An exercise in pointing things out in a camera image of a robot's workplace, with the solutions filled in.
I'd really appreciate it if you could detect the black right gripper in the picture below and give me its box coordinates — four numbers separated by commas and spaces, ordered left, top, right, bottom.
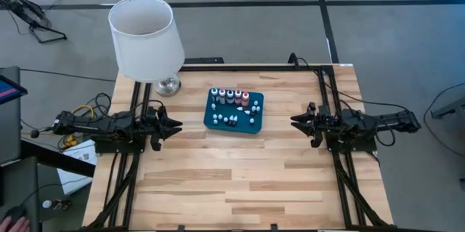
290, 101, 341, 148

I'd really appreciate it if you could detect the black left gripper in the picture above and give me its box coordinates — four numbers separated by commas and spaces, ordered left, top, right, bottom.
145, 105, 184, 152

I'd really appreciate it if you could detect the blue plastic tray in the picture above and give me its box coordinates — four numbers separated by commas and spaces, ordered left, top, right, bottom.
203, 87, 265, 135

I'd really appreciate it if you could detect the black flat box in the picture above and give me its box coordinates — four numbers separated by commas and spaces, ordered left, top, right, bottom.
184, 57, 225, 65

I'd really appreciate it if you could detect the white shade table lamp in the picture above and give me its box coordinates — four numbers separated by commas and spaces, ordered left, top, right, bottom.
108, 0, 186, 97

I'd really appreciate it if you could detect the white paper sheet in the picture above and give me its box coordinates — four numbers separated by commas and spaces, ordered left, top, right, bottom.
57, 138, 100, 196

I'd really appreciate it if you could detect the black beam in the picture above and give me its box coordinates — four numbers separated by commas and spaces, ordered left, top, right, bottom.
20, 140, 97, 179

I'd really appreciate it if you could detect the screen with blue picture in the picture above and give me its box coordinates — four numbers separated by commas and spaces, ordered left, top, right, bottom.
0, 74, 29, 106

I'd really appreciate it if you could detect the black computer mouse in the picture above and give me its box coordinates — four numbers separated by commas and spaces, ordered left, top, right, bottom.
3, 205, 27, 223

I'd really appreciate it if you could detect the person's hand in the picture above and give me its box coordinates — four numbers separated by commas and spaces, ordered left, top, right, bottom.
0, 215, 32, 232

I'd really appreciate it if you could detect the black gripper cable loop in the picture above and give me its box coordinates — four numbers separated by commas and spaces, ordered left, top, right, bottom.
373, 121, 397, 148
129, 99, 165, 116

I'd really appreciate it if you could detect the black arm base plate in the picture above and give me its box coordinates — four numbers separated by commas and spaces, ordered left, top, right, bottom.
324, 129, 379, 153
93, 129, 148, 156

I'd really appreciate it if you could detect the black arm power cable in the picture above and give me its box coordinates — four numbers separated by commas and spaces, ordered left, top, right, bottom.
288, 52, 411, 112

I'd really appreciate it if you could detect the black aluminium table frame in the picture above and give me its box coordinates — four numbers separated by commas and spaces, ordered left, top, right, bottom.
81, 63, 397, 232

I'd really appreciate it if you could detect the yellow cable bundle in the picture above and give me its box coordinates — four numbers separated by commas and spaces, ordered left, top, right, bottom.
61, 104, 96, 149

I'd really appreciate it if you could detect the thin black cable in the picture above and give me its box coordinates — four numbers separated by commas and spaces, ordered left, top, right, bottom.
20, 67, 117, 82
422, 80, 465, 140

